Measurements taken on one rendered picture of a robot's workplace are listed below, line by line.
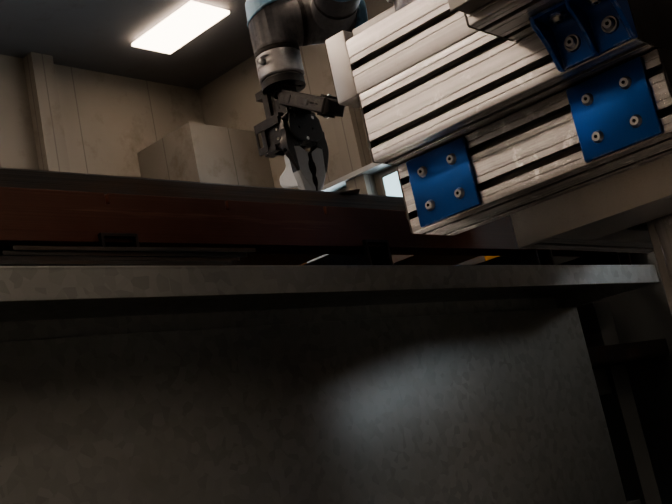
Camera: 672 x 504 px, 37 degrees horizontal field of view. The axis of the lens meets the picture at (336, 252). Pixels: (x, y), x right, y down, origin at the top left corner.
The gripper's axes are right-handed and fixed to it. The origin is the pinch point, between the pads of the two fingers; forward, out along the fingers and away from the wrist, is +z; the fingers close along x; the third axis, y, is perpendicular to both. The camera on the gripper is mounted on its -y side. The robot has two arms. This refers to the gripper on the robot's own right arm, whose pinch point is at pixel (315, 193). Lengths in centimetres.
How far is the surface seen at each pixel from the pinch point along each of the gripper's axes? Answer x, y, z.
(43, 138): -501, 898, -408
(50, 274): 66, -30, 21
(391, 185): -791, 622, -268
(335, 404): 18.7, -13.6, 34.0
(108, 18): -544, 787, -522
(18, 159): -475, 915, -385
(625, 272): -34, -30, 21
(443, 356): -5.1, -13.6, 29.4
